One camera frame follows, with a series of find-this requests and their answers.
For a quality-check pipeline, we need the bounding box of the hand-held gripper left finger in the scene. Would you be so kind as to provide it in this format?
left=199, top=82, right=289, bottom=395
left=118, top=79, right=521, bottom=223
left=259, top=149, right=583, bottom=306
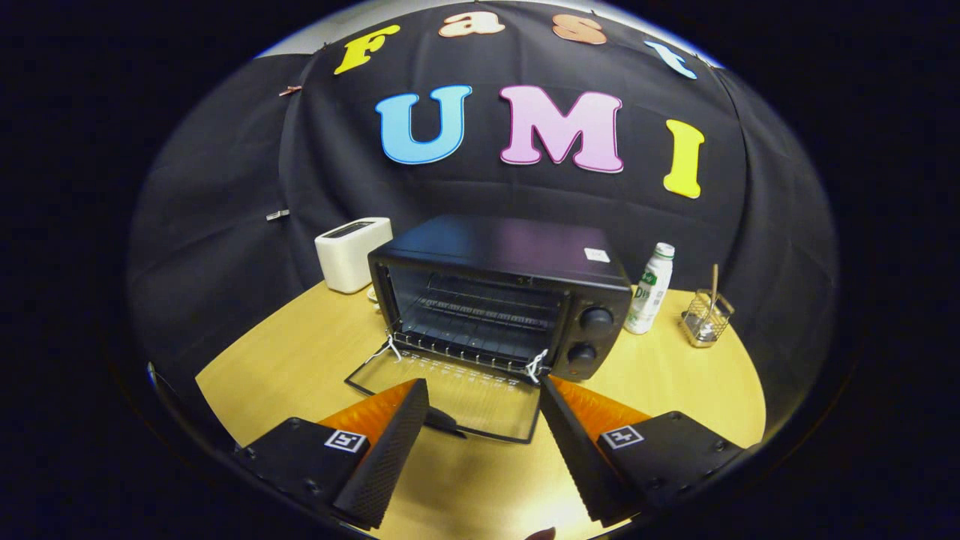
left=234, top=378, right=431, bottom=530

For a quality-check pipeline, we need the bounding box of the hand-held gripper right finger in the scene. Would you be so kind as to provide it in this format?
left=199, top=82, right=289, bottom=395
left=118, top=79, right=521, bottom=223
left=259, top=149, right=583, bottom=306
left=540, top=375, right=751, bottom=527

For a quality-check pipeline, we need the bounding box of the white drink bottle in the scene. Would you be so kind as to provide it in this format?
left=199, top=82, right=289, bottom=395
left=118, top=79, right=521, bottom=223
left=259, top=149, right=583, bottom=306
left=624, top=242, right=676, bottom=335

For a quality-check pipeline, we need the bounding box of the white bread toaster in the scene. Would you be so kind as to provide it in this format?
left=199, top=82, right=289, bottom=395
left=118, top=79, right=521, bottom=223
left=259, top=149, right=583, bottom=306
left=314, top=217, right=393, bottom=294

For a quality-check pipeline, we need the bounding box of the wire mesh holder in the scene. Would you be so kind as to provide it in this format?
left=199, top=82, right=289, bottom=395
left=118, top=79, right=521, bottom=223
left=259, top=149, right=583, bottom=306
left=681, top=289, right=736, bottom=348

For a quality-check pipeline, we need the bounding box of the black toaster oven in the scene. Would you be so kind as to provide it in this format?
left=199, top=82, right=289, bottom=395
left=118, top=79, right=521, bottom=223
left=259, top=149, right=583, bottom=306
left=344, top=214, right=635, bottom=445

